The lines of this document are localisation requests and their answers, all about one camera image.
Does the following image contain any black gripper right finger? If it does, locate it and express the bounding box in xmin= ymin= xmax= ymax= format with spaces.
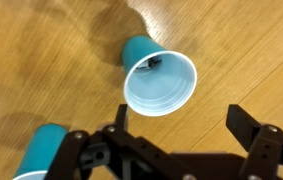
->
xmin=225 ymin=104 xmax=283 ymax=180

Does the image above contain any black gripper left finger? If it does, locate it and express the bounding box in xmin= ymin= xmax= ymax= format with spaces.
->
xmin=44 ymin=104 xmax=129 ymax=180

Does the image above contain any teal plastic cup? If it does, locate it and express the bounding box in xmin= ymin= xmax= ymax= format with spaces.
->
xmin=12 ymin=123 xmax=69 ymax=180
xmin=120 ymin=35 xmax=198 ymax=118

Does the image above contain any silver sweet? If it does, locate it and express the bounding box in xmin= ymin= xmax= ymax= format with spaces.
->
xmin=136 ymin=57 xmax=164 ymax=72

